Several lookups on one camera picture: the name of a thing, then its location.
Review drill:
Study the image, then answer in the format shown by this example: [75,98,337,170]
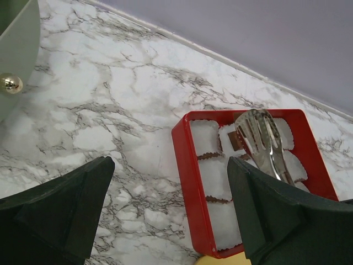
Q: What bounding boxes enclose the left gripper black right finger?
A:
[227,157,352,264]

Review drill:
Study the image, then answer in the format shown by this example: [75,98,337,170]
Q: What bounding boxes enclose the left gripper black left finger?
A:
[1,156,115,264]

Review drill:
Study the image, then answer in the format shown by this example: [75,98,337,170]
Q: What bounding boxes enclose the dark chocolate piece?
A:
[228,131,244,151]

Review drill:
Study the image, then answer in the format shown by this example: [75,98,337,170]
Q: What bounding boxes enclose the clear and metal tongs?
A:
[234,109,295,186]

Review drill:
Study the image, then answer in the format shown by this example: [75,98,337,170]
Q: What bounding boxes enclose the red chocolate box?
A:
[172,109,338,259]

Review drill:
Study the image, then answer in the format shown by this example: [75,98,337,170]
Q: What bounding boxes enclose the yellow plastic tray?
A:
[194,244,251,265]

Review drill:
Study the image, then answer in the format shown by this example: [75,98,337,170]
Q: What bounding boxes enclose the grey green drawer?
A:
[1,1,40,120]

